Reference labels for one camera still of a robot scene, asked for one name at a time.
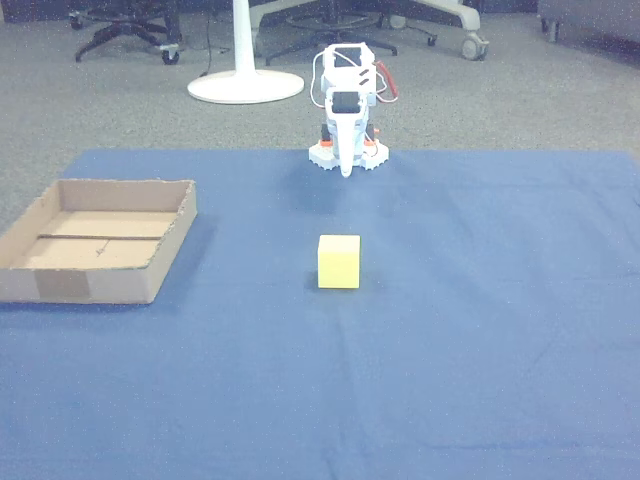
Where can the yellow foam block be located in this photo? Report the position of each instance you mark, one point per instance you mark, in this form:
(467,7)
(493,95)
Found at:
(339,262)

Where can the shallow cardboard box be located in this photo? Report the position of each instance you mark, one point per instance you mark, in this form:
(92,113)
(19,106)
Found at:
(100,287)

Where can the white wheeled equipment base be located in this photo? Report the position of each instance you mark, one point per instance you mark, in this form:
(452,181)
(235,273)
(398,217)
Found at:
(467,15)

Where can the blue cloth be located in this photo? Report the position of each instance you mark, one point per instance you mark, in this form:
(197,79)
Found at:
(400,350)

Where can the grey upholstered furniture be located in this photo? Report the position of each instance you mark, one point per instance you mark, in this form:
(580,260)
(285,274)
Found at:
(590,15)

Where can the white pedestal stand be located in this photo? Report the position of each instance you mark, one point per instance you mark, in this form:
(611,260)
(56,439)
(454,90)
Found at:
(245,86)

